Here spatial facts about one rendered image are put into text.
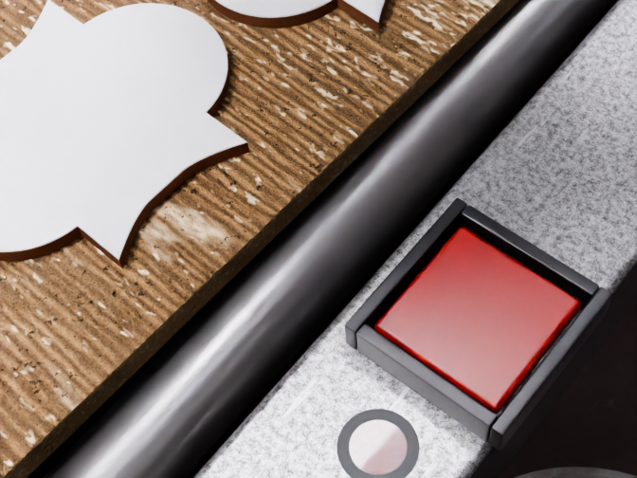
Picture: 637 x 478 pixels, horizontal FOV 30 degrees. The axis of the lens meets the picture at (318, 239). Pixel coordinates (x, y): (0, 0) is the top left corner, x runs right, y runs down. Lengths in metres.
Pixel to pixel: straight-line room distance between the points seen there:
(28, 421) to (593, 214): 0.25
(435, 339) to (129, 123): 0.16
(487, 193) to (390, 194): 0.04
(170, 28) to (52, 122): 0.07
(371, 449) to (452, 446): 0.03
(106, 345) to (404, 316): 0.12
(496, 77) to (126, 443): 0.24
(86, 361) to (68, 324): 0.02
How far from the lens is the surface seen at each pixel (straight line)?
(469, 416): 0.46
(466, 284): 0.48
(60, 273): 0.50
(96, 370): 0.47
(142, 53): 0.54
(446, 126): 0.54
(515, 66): 0.57
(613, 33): 0.58
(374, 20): 0.54
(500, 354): 0.47
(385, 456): 0.46
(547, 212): 0.52
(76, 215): 0.50
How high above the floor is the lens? 1.35
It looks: 59 degrees down
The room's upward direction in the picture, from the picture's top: 6 degrees counter-clockwise
